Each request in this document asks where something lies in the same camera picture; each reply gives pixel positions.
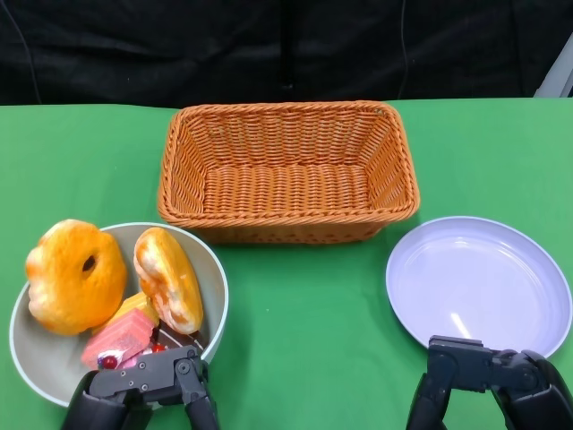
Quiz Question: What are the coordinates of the thin black hanging cable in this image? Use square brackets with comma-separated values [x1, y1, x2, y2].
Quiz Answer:
[0, 0, 44, 104]
[398, 0, 411, 99]

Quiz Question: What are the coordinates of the black backdrop curtain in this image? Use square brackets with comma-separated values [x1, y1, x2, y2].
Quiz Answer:
[0, 0, 573, 108]

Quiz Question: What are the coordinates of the plain orange ring bread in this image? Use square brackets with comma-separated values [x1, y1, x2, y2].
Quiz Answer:
[25, 219, 129, 338]

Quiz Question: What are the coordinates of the green tablecloth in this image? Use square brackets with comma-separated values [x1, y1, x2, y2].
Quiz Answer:
[0, 96, 573, 430]

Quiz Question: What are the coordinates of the orange white striped ring bread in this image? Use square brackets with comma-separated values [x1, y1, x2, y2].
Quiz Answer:
[133, 227, 205, 335]

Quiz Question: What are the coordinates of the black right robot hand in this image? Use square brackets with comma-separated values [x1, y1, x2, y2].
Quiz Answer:
[405, 335, 573, 430]

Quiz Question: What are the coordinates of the orange wicker basket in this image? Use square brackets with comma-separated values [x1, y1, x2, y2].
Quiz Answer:
[156, 100, 421, 245]

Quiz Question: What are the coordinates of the lavender round plate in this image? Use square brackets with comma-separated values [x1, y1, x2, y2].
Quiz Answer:
[385, 216, 566, 359]

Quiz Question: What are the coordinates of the pale green bowl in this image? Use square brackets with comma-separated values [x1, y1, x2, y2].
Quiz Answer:
[8, 222, 230, 409]

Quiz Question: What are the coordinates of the black vertical pole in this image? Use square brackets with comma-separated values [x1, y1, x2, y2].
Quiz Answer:
[280, 0, 296, 90]

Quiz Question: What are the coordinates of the white metal frame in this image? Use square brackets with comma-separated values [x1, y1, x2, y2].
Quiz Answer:
[532, 33, 573, 99]

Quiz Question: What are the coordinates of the salmon pink layered cake slice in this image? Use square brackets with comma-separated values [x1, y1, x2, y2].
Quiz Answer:
[80, 311, 156, 371]

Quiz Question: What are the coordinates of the chocolate brown layered cake slice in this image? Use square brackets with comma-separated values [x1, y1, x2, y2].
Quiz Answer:
[151, 326, 210, 356]

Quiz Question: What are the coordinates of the magenta pink layered cake slice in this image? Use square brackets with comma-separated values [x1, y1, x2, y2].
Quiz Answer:
[116, 347, 156, 369]

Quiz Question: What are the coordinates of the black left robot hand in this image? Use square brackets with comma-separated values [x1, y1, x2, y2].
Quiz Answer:
[61, 344, 221, 430]

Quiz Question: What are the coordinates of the yellow layered cake slice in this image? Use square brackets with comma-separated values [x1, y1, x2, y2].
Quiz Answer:
[91, 290, 160, 335]

